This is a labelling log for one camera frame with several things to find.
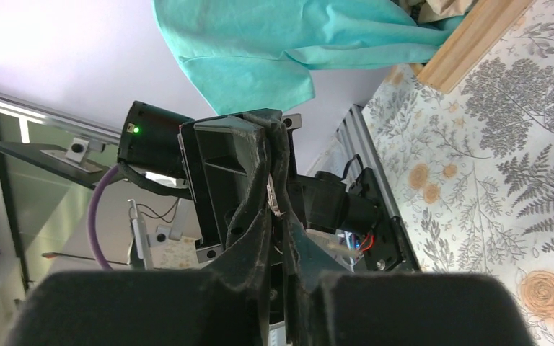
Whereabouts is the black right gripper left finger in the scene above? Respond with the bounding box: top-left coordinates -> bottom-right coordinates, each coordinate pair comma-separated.
6,125 -> 282,345

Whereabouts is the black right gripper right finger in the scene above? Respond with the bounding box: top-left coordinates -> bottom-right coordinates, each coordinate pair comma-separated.
282,211 -> 533,345

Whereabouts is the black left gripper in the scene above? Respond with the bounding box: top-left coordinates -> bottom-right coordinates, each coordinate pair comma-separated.
179,108 -> 302,264

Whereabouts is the black headed key pair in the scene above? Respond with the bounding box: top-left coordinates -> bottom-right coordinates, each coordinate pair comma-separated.
267,174 -> 283,218

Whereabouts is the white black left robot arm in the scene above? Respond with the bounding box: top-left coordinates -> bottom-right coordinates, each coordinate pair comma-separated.
118,101 -> 379,261

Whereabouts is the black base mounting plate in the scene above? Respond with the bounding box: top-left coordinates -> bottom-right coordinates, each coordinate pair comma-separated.
340,154 -> 421,272

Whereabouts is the teal cloth garment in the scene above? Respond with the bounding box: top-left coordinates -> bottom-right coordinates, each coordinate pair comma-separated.
153,1 -> 462,115

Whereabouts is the beige crumpled cloth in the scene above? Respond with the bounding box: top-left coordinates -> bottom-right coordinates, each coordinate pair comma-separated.
395,0 -> 477,24

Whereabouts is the wooden clothes rack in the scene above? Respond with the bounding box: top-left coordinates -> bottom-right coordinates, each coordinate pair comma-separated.
410,0 -> 534,94

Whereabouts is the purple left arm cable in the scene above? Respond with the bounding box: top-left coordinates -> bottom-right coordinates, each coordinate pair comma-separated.
87,164 -> 121,271

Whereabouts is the grey aluminium frame rail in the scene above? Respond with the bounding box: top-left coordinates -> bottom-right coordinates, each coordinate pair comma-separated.
0,93 -> 120,145

